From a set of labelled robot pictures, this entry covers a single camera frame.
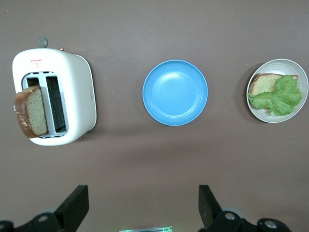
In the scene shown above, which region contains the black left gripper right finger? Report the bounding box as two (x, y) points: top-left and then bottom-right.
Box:
(198, 184), (294, 232)

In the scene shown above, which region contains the white two-slot toaster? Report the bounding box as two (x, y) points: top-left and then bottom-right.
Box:
(12, 36), (97, 146)

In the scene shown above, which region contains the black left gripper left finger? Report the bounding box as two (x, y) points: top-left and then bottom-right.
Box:
(0, 185), (89, 232)

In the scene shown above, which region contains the blue round plate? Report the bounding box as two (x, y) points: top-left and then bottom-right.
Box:
(142, 59), (209, 127)

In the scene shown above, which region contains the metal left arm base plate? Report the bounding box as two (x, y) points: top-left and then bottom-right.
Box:
(119, 226), (173, 232)

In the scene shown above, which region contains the green lettuce leaf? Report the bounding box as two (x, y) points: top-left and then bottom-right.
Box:
(246, 74), (303, 116)

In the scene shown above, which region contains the beige round plate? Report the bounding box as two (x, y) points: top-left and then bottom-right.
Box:
(246, 58), (309, 123)

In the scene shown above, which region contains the brown crust bread slice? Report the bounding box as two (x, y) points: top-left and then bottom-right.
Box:
(248, 73), (299, 110)
(14, 85), (49, 139)

